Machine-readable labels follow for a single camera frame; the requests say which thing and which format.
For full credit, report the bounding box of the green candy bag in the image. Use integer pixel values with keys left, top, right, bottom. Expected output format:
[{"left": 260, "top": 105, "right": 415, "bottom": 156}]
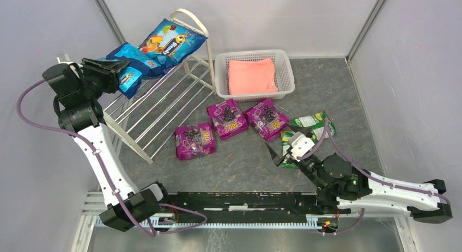
[
  {"left": 281, "top": 130, "right": 297, "bottom": 169},
  {"left": 291, "top": 110, "right": 327, "bottom": 143}
]

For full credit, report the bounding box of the blue candy bag back side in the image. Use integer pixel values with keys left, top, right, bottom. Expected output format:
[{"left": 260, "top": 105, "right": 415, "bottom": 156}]
[{"left": 99, "top": 42, "right": 163, "bottom": 99}]

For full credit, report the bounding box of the purple candy bag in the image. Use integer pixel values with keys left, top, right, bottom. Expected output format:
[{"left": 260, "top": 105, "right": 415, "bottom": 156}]
[
  {"left": 244, "top": 99, "right": 290, "bottom": 142},
  {"left": 174, "top": 122, "right": 216, "bottom": 161},
  {"left": 206, "top": 99, "right": 249, "bottom": 140}
]

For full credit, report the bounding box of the blue candy bag with fruits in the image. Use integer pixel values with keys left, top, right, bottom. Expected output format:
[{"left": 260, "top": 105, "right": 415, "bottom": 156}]
[{"left": 138, "top": 19, "right": 207, "bottom": 69}]

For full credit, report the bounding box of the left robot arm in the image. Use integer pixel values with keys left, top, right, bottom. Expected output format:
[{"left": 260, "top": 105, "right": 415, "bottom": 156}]
[{"left": 42, "top": 58, "right": 163, "bottom": 232}]

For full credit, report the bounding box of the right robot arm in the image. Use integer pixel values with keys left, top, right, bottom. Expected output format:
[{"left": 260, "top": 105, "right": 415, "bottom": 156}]
[{"left": 267, "top": 125, "right": 453, "bottom": 224}]

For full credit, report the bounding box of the cream metal shelf rack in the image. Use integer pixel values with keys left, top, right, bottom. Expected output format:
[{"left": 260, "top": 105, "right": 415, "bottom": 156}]
[{"left": 101, "top": 9, "right": 216, "bottom": 165}]

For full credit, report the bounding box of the white plastic basket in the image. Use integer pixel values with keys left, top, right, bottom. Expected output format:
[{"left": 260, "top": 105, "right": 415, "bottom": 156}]
[{"left": 214, "top": 50, "right": 295, "bottom": 102}]

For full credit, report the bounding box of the pink folded cloth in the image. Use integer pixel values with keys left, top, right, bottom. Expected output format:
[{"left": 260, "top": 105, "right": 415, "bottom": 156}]
[{"left": 228, "top": 58, "right": 278, "bottom": 95}]

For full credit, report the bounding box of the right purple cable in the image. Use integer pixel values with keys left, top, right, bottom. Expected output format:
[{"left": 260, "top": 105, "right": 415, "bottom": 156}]
[{"left": 299, "top": 118, "right": 451, "bottom": 237}]

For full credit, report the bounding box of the purple cable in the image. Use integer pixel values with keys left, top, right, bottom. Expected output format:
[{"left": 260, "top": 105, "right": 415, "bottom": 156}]
[
  {"left": 299, "top": 118, "right": 451, "bottom": 237},
  {"left": 16, "top": 78, "right": 208, "bottom": 238}
]

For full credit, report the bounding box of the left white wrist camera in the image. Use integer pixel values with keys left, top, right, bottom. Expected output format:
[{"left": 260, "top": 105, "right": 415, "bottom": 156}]
[{"left": 57, "top": 53, "right": 75, "bottom": 65}]

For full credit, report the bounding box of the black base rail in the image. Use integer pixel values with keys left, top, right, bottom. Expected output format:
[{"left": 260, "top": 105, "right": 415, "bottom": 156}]
[{"left": 136, "top": 191, "right": 351, "bottom": 224}]

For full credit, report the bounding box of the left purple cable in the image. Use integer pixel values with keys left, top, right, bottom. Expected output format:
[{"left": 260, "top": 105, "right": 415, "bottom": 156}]
[{"left": 16, "top": 78, "right": 208, "bottom": 238}]

